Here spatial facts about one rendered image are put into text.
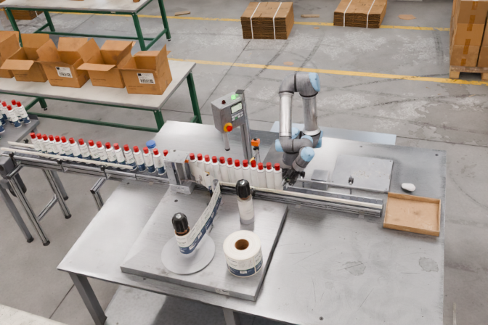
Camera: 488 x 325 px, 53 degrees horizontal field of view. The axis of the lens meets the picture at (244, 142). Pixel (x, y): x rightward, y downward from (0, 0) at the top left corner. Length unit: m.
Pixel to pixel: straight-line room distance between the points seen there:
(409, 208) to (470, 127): 2.28
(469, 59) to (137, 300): 4.22
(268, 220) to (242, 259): 0.44
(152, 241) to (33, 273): 1.63
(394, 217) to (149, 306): 1.71
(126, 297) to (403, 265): 1.87
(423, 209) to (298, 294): 0.95
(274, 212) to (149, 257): 0.77
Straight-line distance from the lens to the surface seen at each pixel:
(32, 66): 5.20
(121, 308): 3.58
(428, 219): 3.05
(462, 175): 4.66
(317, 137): 3.18
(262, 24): 6.84
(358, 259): 2.81
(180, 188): 3.19
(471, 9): 5.65
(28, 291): 4.28
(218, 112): 2.87
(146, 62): 4.66
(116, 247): 3.09
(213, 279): 2.71
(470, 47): 5.84
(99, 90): 4.78
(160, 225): 3.04
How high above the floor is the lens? 3.02
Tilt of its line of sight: 37 degrees down
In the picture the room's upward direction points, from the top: 8 degrees counter-clockwise
